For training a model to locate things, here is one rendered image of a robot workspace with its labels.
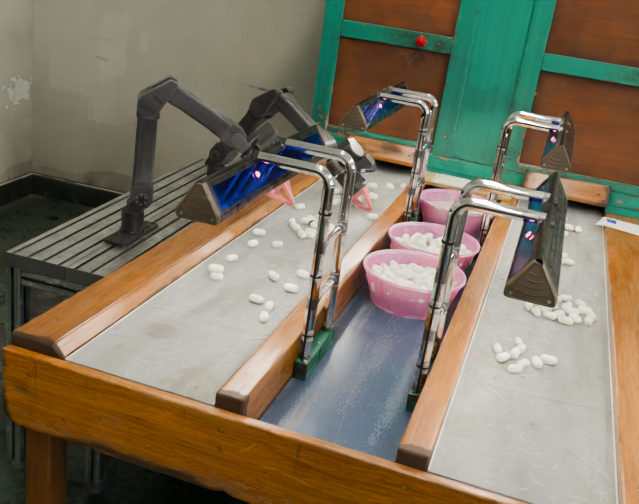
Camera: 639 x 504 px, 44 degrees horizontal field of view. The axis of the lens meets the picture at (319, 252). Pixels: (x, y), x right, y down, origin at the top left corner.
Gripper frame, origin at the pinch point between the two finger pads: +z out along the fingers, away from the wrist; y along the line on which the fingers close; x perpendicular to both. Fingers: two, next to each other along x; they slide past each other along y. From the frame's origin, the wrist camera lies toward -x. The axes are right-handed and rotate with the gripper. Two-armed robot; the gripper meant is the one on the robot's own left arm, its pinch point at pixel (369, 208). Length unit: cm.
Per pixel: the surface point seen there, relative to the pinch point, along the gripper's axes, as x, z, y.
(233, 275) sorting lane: 10, -11, -73
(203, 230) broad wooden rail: 20, -25, -56
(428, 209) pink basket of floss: -10.8, 12.8, 14.5
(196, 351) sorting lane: 4, -4, -112
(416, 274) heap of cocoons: -17, 19, -45
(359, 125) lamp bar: -22.0, -21.7, -23.8
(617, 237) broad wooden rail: -52, 57, 24
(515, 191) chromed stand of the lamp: -58, 9, -84
